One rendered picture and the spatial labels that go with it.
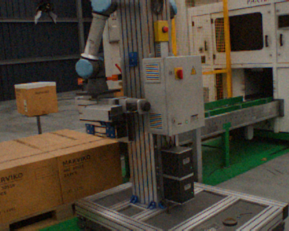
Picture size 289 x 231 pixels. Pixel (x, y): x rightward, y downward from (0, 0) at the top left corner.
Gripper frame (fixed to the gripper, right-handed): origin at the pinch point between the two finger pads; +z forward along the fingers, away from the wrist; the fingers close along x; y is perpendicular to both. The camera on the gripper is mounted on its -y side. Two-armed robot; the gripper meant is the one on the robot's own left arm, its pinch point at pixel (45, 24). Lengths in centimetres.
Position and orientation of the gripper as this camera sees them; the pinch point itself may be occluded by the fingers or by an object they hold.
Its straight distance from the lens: 253.5
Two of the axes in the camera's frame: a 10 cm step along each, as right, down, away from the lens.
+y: 6.9, 0.7, -7.2
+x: 7.2, -1.7, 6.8
